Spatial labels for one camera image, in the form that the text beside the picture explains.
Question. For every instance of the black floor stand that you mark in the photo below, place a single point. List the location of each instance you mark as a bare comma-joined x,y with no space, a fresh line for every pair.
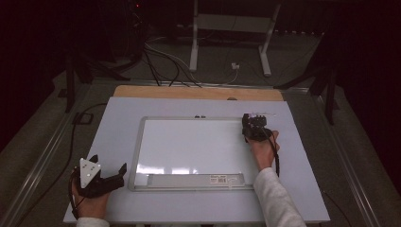
324,78
71,88

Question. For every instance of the black square floor plate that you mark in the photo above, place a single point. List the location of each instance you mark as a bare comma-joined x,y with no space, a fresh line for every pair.
83,118

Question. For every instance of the person's left hand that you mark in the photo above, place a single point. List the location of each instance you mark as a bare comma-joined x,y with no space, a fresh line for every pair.
91,206

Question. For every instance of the white metal frame stand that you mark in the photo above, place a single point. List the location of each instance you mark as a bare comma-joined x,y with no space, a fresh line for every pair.
233,22

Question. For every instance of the silver-framed whiteboard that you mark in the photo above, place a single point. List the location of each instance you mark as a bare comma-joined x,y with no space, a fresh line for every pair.
195,148

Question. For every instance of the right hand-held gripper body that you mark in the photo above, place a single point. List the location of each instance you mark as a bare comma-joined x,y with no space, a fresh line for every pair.
255,130

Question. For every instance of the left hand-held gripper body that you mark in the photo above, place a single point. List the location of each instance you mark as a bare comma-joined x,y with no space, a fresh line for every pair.
90,176

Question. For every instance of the person's right hand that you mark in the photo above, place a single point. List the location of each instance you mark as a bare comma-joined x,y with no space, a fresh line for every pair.
264,153

